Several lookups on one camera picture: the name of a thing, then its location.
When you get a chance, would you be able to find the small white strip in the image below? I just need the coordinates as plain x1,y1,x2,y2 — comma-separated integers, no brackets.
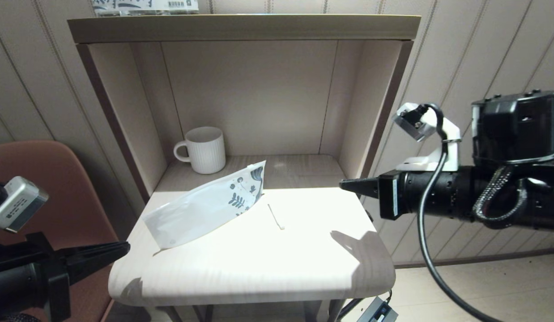
267,204,285,230

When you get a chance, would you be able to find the white floral zipper pouch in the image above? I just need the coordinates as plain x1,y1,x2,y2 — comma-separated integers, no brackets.
142,160,266,250

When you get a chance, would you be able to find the brown upholstered chair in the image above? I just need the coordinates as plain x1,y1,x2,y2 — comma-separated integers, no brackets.
0,140,123,322

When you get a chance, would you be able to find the black power adapter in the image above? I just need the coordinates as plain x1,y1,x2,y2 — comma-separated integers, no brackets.
357,296,399,322

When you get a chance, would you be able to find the light wood shelf desk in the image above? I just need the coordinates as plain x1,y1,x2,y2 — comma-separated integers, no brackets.
68,14,422,322

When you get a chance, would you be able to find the white ribbed ceramic mug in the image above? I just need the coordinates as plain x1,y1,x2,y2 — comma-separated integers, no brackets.
174,127,226,175

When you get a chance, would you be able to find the white blue patterned package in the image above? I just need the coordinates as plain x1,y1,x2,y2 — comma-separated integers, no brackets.
91,0,200,16

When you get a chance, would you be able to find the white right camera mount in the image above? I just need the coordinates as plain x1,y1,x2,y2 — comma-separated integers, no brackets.
396,105,461,173

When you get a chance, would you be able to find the black right camera cable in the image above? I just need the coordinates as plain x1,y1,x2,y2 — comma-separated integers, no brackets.
413,103,503,322

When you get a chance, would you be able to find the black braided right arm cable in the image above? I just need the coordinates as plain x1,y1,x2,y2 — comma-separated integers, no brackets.
473,166,528,223

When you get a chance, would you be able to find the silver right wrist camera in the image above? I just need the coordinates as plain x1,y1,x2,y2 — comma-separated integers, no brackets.
392,103,432,142

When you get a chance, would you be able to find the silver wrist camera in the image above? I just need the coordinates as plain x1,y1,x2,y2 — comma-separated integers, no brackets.
0,176,49,233
392,103,432,142

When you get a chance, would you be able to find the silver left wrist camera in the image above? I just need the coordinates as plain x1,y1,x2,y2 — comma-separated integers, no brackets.
0,176,49,233

